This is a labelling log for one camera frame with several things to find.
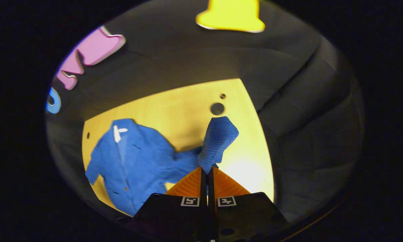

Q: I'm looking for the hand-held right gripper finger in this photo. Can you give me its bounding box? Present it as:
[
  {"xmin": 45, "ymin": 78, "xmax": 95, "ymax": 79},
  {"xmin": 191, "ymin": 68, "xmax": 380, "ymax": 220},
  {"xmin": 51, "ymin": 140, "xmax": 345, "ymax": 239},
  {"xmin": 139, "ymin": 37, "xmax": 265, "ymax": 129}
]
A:
[
  {"xmin": 133, "ymin": 166, "xmax": 210, "ymax": 242},
  {"xmin": 207, "ymin": 166, "xmax": 288, "ymax": 242}
]

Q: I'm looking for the blue button shirt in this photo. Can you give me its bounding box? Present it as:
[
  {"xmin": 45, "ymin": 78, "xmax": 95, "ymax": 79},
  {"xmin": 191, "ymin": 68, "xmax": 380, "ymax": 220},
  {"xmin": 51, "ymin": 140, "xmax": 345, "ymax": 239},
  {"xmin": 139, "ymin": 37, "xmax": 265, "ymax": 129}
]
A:
[{"xmin": 85, "ymin": 116, "xmax": 239, "ymax": 216}]

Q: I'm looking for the black backdrop cloth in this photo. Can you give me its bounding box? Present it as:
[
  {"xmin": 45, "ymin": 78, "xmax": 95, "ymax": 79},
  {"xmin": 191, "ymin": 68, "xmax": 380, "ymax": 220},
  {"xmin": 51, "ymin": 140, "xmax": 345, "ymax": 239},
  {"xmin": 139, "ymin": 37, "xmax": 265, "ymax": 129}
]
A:
[{"xmin": 46, "ymin": 0, "xmax": 365, "ymax": 223}]

